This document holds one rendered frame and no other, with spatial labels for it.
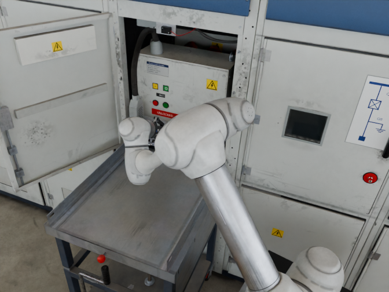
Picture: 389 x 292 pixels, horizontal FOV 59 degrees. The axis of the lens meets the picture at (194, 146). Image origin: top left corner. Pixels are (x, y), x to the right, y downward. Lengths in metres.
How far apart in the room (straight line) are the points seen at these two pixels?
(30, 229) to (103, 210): 1.30
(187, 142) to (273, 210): 1.08
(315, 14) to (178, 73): 0.68
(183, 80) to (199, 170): 0.87
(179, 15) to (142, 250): 1.00
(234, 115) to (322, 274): 0.55
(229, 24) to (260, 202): 0.92
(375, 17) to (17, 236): 2.55
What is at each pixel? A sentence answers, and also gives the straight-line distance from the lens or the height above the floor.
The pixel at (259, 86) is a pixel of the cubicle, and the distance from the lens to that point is 1.54.
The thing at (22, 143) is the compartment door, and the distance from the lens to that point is 1.78.
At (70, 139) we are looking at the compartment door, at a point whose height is 0.99.
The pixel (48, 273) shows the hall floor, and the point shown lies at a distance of 2.57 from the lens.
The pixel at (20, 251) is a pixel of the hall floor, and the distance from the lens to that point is 2.75.
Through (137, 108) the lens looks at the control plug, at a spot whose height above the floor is 1.14.
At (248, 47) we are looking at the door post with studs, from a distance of 1.52.
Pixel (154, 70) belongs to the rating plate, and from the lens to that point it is 1.78.
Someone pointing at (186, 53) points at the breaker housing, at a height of 1.39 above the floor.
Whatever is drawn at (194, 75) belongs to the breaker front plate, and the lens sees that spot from 1.69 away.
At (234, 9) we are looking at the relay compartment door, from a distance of 1.48.
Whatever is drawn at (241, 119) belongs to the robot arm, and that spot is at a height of 1.50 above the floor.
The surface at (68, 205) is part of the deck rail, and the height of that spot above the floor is 0.86.
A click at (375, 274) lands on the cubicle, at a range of 2.12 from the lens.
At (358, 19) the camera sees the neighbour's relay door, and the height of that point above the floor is 1.69.
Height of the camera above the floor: 1.98
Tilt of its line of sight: 34 degrees down
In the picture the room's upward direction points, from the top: 3 degrees clockwise
